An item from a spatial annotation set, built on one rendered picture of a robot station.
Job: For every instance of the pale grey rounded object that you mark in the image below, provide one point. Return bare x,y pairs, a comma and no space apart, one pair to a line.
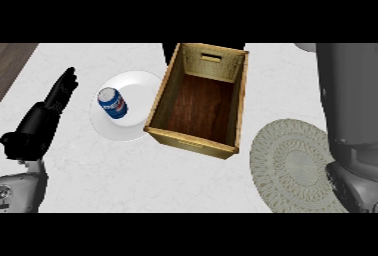
306,46

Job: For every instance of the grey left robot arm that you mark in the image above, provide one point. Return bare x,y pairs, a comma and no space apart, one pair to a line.
19,193

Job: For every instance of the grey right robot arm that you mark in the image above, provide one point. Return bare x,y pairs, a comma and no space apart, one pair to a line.
351,100

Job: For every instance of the round beige woven placemat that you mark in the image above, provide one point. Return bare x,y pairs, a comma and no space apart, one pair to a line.
289,166

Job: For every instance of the rectangular wicker basket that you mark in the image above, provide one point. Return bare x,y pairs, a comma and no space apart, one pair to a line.
201,100

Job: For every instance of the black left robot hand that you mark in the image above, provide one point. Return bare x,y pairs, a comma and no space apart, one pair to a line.
35,126

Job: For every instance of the blue and white can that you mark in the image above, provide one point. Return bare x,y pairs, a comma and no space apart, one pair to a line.
112,103

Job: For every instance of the white round plate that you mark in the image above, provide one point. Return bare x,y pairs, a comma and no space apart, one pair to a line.
133,86

